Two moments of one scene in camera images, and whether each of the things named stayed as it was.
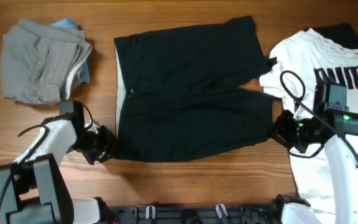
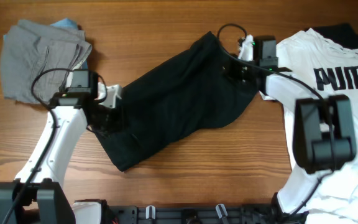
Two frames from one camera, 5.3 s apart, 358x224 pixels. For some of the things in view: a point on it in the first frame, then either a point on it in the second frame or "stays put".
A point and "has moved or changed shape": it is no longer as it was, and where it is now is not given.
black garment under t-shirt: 343,35 stays put
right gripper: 286,116 → 230,69
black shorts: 182,90 has moved or changed shape
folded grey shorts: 41,63 stays put
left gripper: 104,155 → 115,126
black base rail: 194,214 stays put
